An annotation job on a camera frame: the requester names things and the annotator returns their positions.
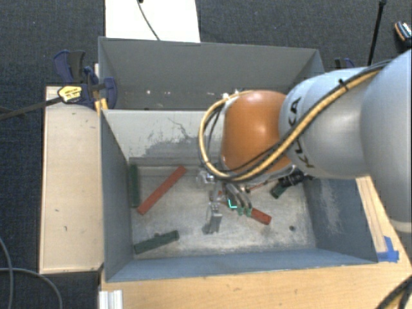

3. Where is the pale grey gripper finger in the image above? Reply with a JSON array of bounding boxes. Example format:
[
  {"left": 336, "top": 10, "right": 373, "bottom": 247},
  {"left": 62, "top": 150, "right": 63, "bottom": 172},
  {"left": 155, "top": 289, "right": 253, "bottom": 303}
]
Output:
[
  {"left": 209, "top": 201, "right": 224, "bottom": 234},
  {"left": 201, "top": 209, "right": 213, "bottom": 235}
]

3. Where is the red-brown flat block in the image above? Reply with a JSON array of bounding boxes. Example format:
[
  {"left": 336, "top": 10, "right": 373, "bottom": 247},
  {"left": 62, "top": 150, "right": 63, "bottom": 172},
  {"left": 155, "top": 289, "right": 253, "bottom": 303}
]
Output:
[
  {"left": 250, "top": 208, "right": 273, "bottom": 226},
  {"left": 137, "top": 165, "right": 187, "bottom": 216}
]

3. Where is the grey metal bin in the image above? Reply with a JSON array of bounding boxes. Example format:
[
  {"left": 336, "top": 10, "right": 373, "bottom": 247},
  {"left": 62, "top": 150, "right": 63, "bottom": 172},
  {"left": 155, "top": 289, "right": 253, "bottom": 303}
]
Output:
[{"left": 97, "top": 36, "right": 379, "bottom": 283}]

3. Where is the pale wood board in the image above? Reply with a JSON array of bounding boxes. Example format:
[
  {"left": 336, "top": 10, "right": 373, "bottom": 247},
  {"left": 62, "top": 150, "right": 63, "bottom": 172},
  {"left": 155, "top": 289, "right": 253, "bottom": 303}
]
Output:
[{"left": 38, "top": 85, "right": 106, "bottom": 275}]

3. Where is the black cylinder on white bracket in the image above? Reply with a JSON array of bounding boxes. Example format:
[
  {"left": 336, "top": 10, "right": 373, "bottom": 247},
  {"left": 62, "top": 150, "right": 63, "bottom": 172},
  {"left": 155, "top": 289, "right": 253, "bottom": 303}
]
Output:
[{"left": 277, "top": 171, "right": 305, "bottom": 189}]

